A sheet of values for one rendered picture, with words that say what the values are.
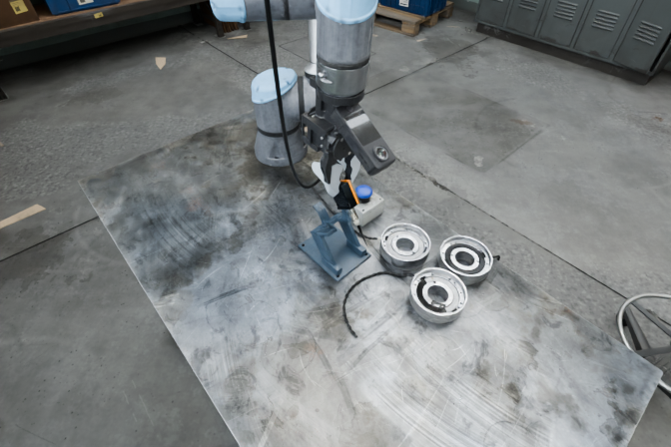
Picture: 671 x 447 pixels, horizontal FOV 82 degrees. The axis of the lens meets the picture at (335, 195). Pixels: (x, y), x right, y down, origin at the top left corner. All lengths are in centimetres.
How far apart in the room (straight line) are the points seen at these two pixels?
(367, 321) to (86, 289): 153
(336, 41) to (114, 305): 164
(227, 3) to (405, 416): 67
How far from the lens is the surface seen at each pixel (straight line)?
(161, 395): 168
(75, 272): 217
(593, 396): 83
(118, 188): 115
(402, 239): 87
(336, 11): 51
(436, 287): 81
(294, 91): 100
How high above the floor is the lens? 147
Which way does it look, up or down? 43 degrees down
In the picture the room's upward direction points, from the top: straight up
